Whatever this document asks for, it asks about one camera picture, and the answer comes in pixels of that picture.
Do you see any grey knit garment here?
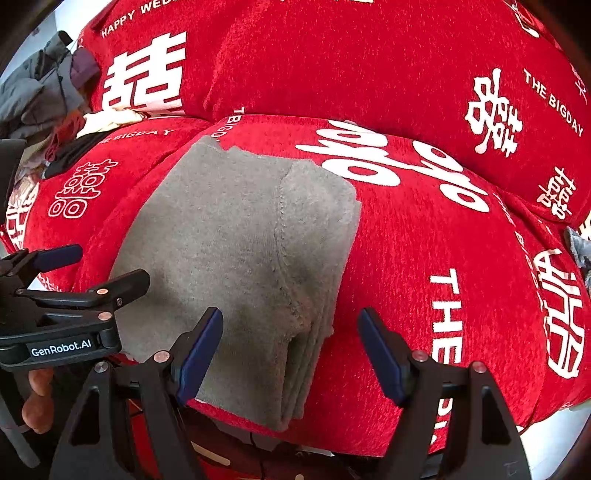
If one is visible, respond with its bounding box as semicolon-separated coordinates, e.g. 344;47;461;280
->
113;137;361;431

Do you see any grey clothes pile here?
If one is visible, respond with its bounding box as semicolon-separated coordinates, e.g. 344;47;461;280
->
1;31;99;139

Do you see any left hand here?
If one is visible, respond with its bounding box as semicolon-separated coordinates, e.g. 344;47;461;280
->
22;368;54;434

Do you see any red wedding quilt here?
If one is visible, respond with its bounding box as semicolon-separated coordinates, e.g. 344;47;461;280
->
1;115;590;479

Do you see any cream cloth item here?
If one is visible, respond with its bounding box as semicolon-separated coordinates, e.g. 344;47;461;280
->
76;109;146;138

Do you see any grey blue crumpled cloth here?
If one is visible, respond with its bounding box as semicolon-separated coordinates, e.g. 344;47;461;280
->
563;227;591;290

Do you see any red folded wedding blanket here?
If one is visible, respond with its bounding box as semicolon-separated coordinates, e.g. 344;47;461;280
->
80;1;590;227

